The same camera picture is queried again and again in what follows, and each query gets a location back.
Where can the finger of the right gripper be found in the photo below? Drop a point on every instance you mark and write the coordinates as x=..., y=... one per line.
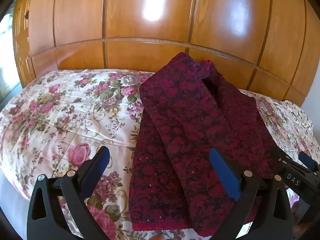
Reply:
x=308, y=161

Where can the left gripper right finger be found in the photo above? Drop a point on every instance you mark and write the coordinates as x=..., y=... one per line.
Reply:
x=273, y=219

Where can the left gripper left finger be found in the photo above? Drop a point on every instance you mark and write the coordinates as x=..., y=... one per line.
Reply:
x=45, y=217

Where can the dark red floral sweater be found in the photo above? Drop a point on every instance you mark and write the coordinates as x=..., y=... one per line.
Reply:
x=190, y=109

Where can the floral bedspread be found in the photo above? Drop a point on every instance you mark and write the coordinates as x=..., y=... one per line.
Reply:
x=58, y=122

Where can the wooden headboard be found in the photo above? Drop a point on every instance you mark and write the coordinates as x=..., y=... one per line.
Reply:
x=267, y=46

